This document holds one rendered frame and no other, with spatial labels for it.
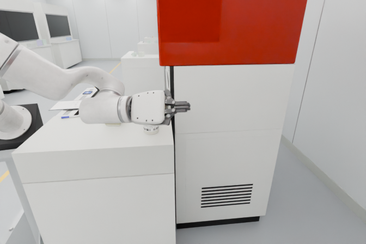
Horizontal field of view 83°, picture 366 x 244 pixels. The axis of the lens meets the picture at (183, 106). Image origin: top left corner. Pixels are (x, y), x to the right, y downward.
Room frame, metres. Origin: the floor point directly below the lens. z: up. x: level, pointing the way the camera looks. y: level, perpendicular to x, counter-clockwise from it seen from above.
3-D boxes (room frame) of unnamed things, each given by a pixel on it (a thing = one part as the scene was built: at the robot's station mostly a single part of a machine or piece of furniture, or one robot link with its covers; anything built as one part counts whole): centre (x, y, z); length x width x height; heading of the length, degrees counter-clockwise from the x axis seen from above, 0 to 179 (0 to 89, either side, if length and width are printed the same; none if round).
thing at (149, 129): (0.85, 0.15, 1.01); 0.07 x 0.07 x 0.10
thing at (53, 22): (7.38, 4.40, 1.00); 1.80 x 1.08 x 2.00; 6
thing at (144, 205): (1.18, 0.41, 0.41); 0.96 x 0.64 x 0.82; 6
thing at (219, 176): (1.52, -0.23, 0.41); 0.82 x 0.70 x 0.82; 6
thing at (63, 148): (0.88, 0.37, 0.89); 0.62 x 0.35 x 0.14; 96
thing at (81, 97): (1.30, 0.68, 0.89); 0.55 x 0.09 x 0.14; 6
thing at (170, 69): (1.48, 0.11, 1.02); 0.81 x 0.03 x 0.40; 6
